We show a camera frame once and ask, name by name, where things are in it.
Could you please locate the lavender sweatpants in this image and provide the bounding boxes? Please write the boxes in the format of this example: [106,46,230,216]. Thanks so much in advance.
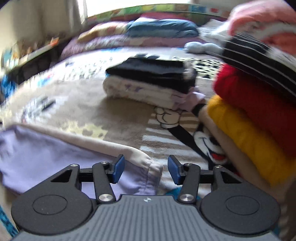
[1,125,163,198]

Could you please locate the beige folded garment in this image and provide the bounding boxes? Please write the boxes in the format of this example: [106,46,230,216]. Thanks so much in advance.
[198,106,288,203]

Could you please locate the Mickey Mouse fleece blanket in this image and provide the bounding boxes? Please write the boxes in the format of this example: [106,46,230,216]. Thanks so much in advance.
[1,48,229,194]

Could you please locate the white folded garment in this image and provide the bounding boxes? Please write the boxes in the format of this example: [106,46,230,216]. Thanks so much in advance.
[103,75,206,112]

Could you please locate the yellow folded garment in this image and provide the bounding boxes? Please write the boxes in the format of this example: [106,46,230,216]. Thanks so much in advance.
[207,95,295,186]

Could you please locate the black folded garment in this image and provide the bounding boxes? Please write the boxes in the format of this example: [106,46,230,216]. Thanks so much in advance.
[106,57,197,93]

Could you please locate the red folded garment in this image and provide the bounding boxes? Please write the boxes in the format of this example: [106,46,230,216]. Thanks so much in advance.
[214,64,295,158]

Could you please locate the light blue plush toy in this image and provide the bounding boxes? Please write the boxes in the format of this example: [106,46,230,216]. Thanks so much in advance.
[184,42,223,56]

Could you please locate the purple quilt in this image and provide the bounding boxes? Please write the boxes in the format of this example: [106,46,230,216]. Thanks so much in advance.
[60,35,205,60]

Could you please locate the blue plastic bag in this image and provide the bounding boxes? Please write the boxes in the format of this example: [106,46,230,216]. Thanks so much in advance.
[1,75,17,99]

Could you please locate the dark side desk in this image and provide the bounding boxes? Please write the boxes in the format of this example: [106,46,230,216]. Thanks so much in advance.
[1,39,69,83]

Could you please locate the black white striped garment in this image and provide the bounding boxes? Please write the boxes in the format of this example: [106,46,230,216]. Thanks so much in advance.
[221,33,295,104]

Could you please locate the yellow patterned pillow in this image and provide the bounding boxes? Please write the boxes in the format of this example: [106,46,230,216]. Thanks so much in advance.
[77,21,130,43]

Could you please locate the white cream bedding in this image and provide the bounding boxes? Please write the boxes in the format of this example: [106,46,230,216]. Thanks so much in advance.
[198,19,231,46]

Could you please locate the grey curtain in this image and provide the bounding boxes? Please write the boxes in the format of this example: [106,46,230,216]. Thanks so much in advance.
[74,0,88,23]

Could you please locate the colourful alphabet play mat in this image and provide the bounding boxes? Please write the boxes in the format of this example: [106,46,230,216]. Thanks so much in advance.
[86,4,230,23]

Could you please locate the pink rolled quilt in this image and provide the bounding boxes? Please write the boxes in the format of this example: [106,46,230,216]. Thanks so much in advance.
[227,1,295,55]

